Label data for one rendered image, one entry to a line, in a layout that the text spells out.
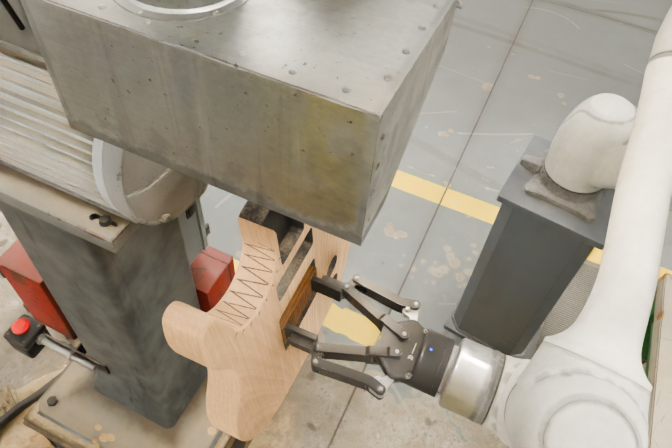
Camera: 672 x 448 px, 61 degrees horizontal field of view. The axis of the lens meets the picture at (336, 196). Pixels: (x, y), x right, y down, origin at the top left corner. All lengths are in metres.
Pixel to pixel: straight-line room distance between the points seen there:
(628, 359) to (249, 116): 0.40
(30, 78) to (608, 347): 0.67
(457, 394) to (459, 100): 2.27
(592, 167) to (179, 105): 1.12
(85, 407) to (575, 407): 1.32
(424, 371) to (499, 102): 2.31
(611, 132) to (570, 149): 0.10
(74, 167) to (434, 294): 1.59
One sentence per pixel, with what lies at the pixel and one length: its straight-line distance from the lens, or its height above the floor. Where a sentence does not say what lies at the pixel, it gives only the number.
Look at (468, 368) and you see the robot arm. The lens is 0.72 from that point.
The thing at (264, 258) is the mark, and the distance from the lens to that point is 0.63.
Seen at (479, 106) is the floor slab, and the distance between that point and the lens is 2.88.
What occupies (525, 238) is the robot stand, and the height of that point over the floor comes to 0.59.
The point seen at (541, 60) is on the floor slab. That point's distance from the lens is 3.31.
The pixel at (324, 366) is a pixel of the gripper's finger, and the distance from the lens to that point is 0.74.
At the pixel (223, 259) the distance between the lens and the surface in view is 1.40.
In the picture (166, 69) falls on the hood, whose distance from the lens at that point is 0.45.
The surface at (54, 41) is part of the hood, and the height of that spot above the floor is 1.49.
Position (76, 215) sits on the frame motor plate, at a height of 1.12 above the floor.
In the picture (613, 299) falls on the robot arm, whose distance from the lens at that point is 0.62.
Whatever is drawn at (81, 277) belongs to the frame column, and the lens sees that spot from 1.09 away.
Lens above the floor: 1.77
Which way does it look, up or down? 49 degrees down
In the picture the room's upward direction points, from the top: 5 degrees clockwise
